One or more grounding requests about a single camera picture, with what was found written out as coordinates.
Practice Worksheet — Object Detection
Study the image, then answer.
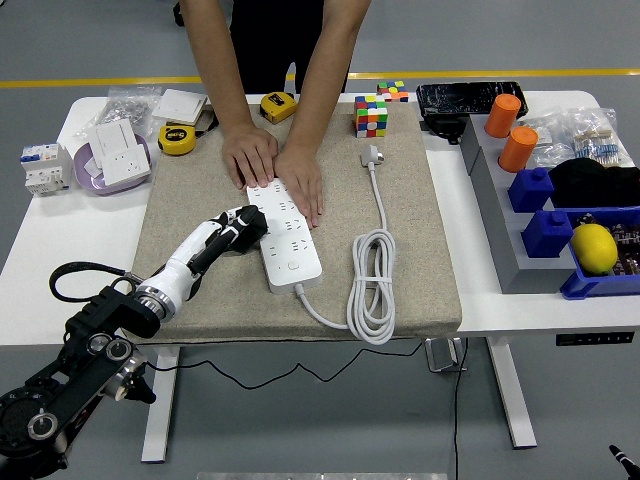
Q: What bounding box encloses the person's left hand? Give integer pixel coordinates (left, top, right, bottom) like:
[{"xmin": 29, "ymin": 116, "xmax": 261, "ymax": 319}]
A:
[{"xmin": 273, "ymin": 147, "xmax": 325, "ymax": 231}]

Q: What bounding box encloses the person's right hand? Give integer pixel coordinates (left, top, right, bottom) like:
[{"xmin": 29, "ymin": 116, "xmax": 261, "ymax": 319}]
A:
[{"xmin": 221, "ymin": 123, "xmax": 279, "ymax": 190}]

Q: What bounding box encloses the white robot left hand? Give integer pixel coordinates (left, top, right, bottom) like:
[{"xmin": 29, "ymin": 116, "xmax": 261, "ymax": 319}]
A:
[{"xmin": 135, "ymin": 204, "xmax": 262, "ymax": 307}]

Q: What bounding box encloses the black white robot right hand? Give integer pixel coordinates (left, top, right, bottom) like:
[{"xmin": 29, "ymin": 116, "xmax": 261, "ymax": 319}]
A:
[{"xmin": 608, "ymin": 443, "xmax": 640, "ymax": 476}]

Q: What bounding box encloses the black plug adapter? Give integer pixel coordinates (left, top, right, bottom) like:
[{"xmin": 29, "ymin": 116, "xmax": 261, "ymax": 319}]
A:
[{"xmin": 232, "ymin": 204, "xmax": 270, "ymax": 255}]

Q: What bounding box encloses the white power strip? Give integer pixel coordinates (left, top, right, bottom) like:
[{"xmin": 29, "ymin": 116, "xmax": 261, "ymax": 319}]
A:
[{"xmin": 245, "ymin": 177, "xmax": 324, "ymax": 295}]

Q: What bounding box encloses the thin black plug cord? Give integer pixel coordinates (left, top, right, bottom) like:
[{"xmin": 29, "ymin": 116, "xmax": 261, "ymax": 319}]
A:
[{"xmin": 142, "ymin": 342, "xmax": 431, "ymax": 391}]

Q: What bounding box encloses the yellow black tape measure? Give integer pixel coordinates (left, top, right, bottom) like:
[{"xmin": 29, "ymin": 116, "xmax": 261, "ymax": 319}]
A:
[
  {"xmin": 157, "ymin": 123, "xmax": 198, "ymax": 157},
  {"xmin": 259, "ymin": 90, "xmax": 299, "ymax": 124}
]

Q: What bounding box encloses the grey-brown mat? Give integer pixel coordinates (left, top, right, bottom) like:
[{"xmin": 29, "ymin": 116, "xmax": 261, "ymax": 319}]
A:
[{"xmin": 122, "ymin": 102, "xmax": 464, "ymax": 346}]

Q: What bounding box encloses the large colourful puzzle cube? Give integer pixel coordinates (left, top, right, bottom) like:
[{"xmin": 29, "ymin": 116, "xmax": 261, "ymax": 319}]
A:
[{"xmin": 353, "ymin": 94, "xmax": 390, "ymax": 139}]

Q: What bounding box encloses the person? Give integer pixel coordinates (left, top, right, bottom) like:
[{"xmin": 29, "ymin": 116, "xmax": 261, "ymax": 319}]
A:
[{"xmin": 227, "ymin": 0, "xmax": 351, "ymax": 96}]

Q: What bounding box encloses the black table control panel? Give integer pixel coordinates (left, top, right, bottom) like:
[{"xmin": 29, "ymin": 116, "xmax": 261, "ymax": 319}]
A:
[{"xmin": 554, "ymin": 330, "xmax": 636, "ymax": 347}]

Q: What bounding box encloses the small colourful puzzle cube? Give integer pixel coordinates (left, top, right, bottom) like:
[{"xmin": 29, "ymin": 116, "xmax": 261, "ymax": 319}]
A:
[{"xmin": 376, "ymin": 79, "xmax": 411, "ymax": 104}]

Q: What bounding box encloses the purple bowl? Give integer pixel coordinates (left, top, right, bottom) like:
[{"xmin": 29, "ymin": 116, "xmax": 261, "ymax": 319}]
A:
[{"xmin": 73, "ymin": 133, "xmax": 153, "ymax": 197}]

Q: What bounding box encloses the white table leg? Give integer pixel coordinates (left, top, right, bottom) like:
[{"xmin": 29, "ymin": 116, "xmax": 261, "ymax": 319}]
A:
[
  {"xmin": 485, "ymin": 335, "xmax": 539, "ymax": 449},
  {"xmin": 139, "ymin": 344, "xmax": 182, "ymax": 464}
]

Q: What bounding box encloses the clear bag of screws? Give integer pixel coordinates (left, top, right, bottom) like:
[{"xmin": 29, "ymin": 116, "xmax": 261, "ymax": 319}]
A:
[{"xmin": 74, "ymin": 85, "xmax": 163, "ymax": 140}]

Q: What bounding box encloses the black power adapter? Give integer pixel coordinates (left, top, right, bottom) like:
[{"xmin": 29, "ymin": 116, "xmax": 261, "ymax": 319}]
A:
[{"xmin": 420, "ymin": 115, "xmax": 467, "ymax": 146}]

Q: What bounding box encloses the white circuit breaker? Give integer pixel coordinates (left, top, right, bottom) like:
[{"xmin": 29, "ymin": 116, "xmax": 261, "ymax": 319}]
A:
[{"xmin": 19, "ymin": 141, "xmax": 75, "ymax": 197}]

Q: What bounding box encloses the blue plastic bin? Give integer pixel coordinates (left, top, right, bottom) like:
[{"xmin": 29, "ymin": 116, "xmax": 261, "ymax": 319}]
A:
[{"xmin": 559, "ymin": 205, "xmax": 640, "ymax": 301}]

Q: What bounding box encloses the black plastic tray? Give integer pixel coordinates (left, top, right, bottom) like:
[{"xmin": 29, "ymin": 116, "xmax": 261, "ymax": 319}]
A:
[{"xmin": 416, "ymin": 80, "xmax": 530, "ymax": 124}]

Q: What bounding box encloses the orange cylinder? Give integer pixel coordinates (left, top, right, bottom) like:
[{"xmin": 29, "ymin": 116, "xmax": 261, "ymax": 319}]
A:
[
  {"xmin": 484, "ymin": 93, "xmax": 523, "ymax": 139},
  {"xmin": 498, "ymin": 125, "xmax": 540, "ymax": 174}
]

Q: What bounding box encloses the silver box under table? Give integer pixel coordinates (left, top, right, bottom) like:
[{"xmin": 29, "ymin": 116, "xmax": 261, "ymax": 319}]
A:
[{"xmin": 425, "ymin": 337, "xmax": 468, "ymax": 374}]

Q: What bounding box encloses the yellow lemon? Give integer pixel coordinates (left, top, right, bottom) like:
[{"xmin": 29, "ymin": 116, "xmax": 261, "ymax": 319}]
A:
[{"xmin": 570, "ymin": 223, "xmax": 620, "ymax": 275}]

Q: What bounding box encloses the grey stepped block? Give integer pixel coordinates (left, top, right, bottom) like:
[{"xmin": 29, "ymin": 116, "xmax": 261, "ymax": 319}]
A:
[{"xmin": 459, "ymin": 114, "xmax": 577, "ymax": 295}]

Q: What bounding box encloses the blue block with knob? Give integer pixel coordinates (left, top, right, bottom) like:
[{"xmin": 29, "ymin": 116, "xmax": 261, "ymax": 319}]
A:
[
  {"xmin": 521, "ymin": 208, "xmax": 575, "ymax": 259},
  {"xmin": 507, "ymin": 167, "xmax": 556, "ymax": 214}
]

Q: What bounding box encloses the clear bag of small parts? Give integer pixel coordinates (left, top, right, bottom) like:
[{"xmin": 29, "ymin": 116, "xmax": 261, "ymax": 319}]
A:
[{"xmin": 519, "ymin": 113, "xmax": 576, "ymax": 171}]

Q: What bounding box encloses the black cloth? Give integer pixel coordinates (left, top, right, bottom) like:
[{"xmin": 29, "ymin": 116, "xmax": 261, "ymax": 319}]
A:
[{"xmin": 547, "ymin": 157, "xmax": 640, "ymax": 210}]

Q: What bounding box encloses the clear bag of resistors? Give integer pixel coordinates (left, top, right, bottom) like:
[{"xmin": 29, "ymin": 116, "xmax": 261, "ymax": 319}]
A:
[{"xmin": 564, "ymin": 106, "xmax": 622, "ymax": 169}]

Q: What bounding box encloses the white cord with plug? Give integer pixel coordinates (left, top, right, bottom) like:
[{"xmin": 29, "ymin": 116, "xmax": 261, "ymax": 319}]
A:
[{"xmin": 294, "ymin": 144, "xmax": 399, "ymax": 346}]

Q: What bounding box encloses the white square switch panel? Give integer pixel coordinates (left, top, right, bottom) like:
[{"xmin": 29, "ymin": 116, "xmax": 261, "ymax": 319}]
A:
[{"xmin": 150, "ymin": 88, "xmax": 209, "ymax": 126}]

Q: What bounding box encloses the white wall socket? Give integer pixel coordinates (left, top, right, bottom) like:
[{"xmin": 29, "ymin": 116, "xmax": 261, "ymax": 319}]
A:
[{"xmin": 100, "ymin": 144, "xmax": 153, "ymax": 187}]

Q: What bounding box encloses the white switch plate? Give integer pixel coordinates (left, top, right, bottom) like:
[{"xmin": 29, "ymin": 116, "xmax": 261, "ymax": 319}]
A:
[{"xmin": 89, "ymin": 118, "xmax": 142, "ymax": 160}]

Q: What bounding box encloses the black hanging cable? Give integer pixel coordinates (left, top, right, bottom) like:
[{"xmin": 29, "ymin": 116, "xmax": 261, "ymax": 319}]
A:
[{"xmin": 452, "ymin": 337, "xmax": 469, "ymax": 480}]

